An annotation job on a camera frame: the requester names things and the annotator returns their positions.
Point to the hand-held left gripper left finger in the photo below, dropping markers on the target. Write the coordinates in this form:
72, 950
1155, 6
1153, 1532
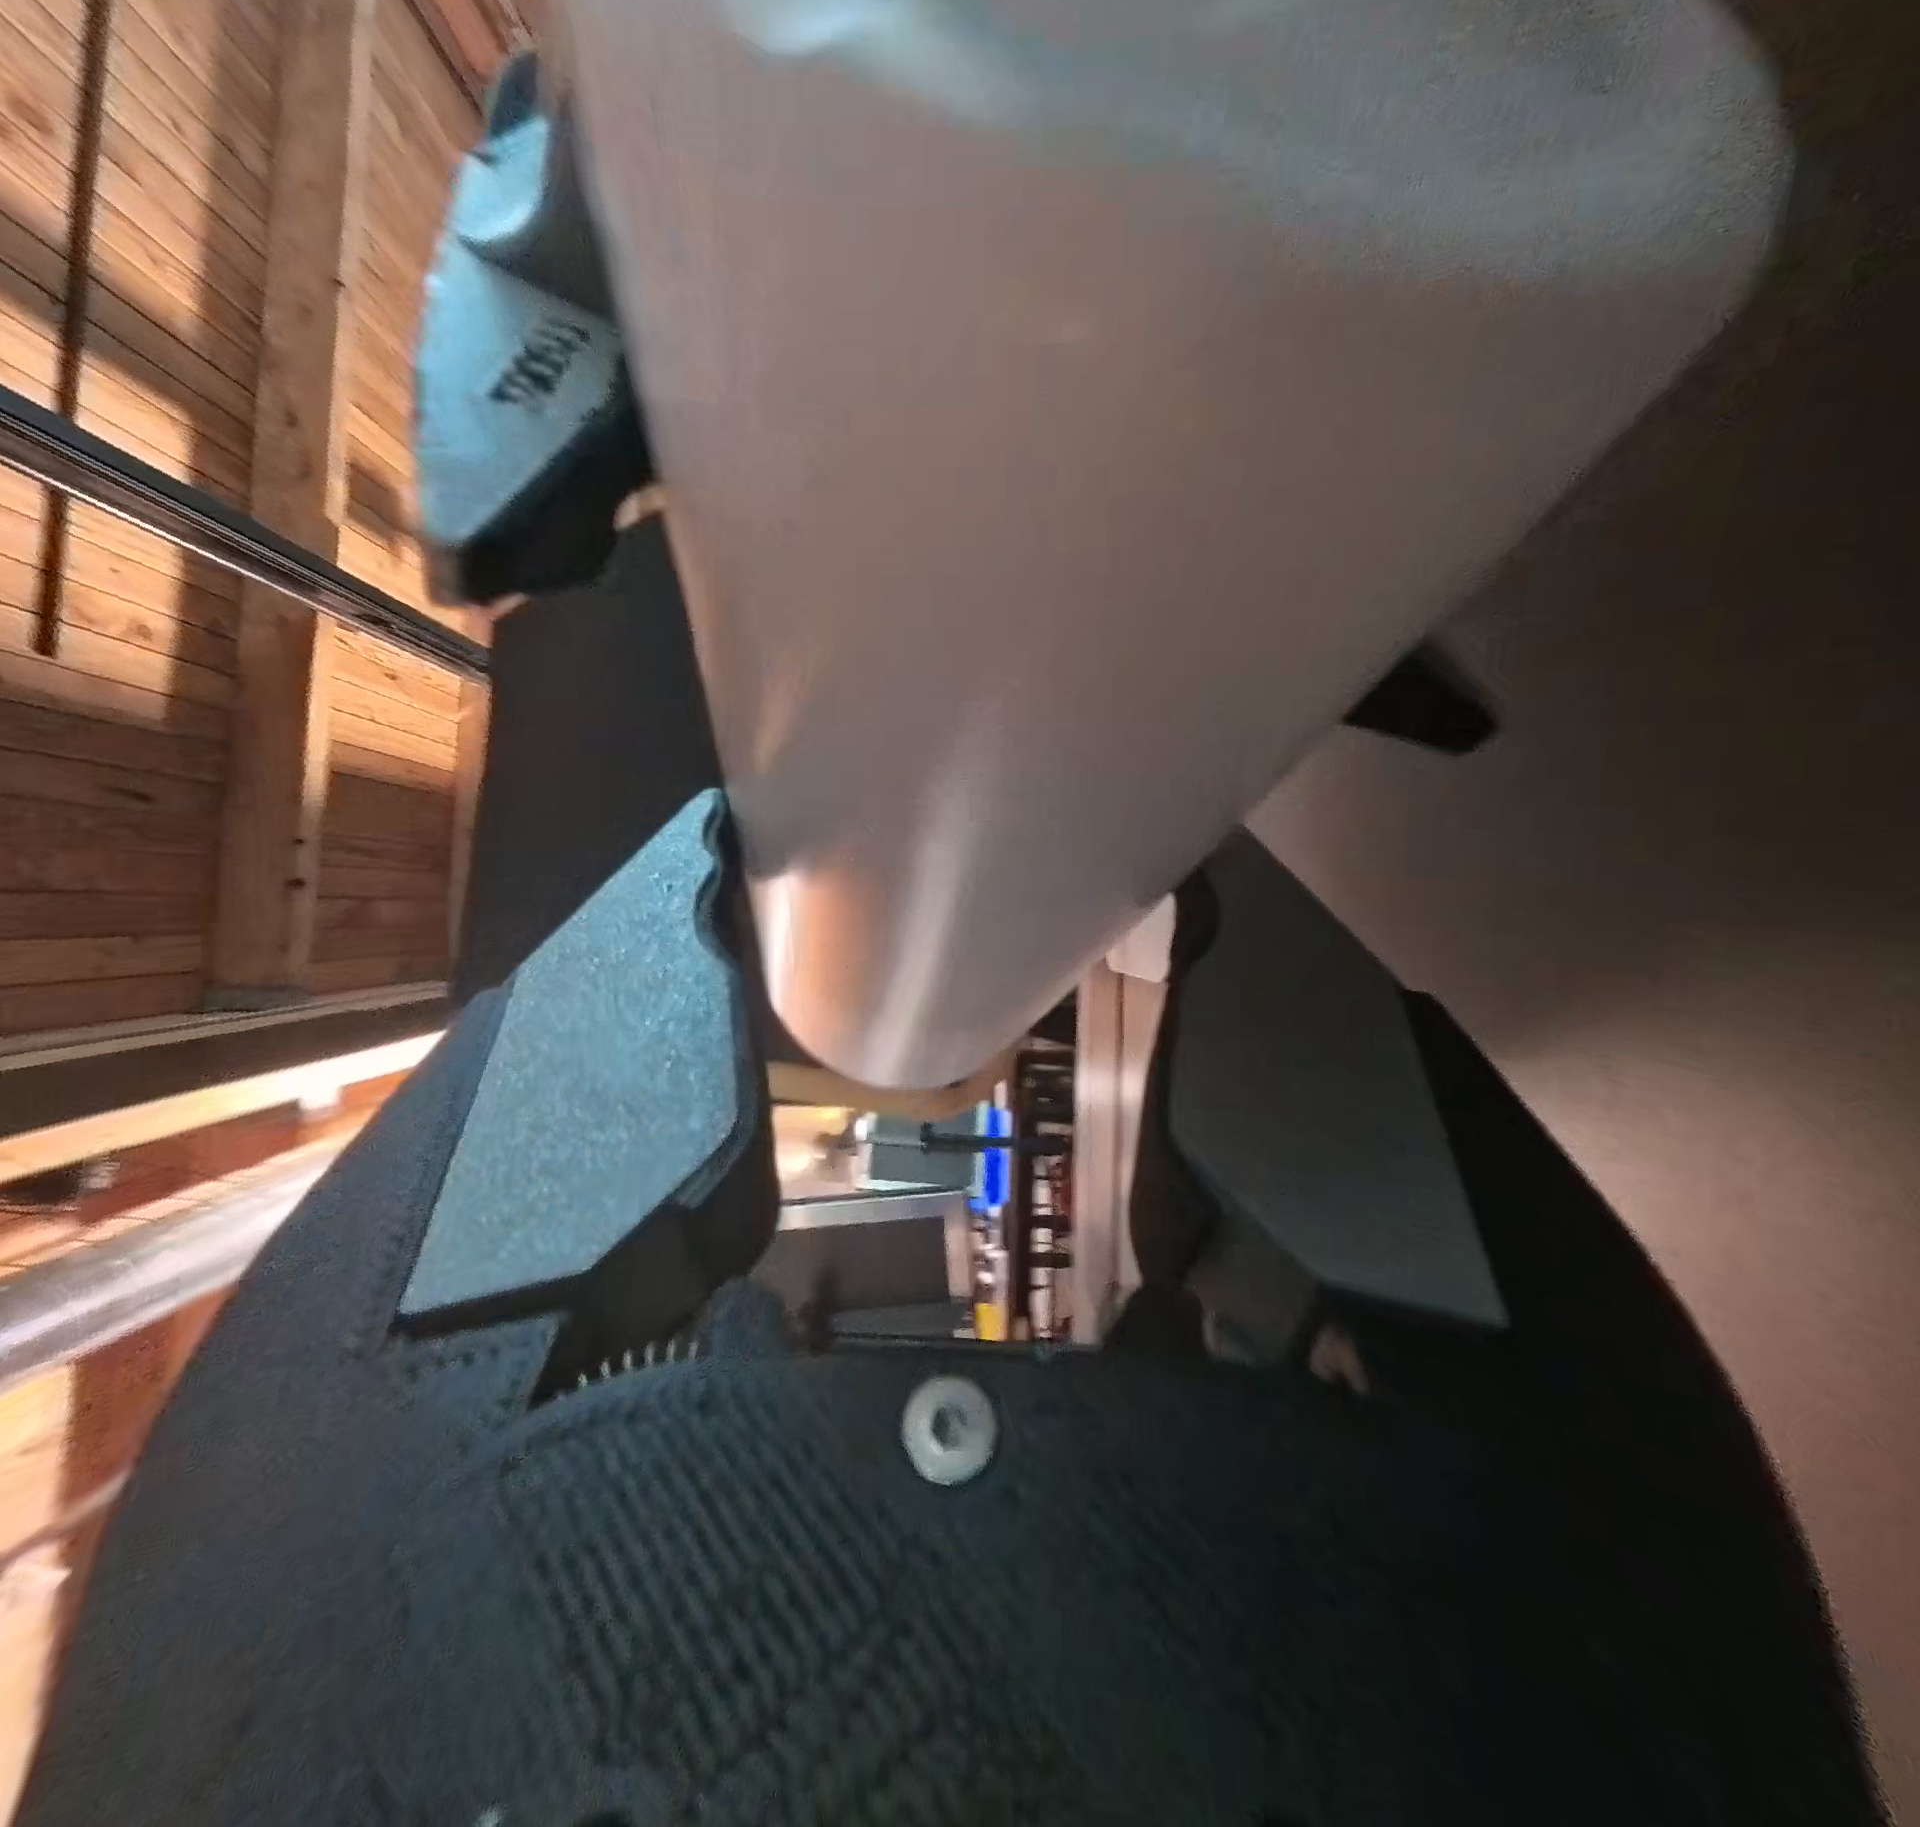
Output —
600, 1077

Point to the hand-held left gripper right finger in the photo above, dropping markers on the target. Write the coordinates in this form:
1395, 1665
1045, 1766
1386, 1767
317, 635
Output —
1320, 1108

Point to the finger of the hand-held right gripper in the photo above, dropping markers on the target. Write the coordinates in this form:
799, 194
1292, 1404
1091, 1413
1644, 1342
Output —
512, 403
1425, 702

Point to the white bottle black lid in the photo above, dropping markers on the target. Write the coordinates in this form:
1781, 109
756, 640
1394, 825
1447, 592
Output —
1125, 433

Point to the silver metal pipe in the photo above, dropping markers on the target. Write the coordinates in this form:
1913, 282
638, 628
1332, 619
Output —
135, 1280

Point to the black ceiling rail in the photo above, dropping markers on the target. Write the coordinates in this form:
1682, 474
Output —
227, 522

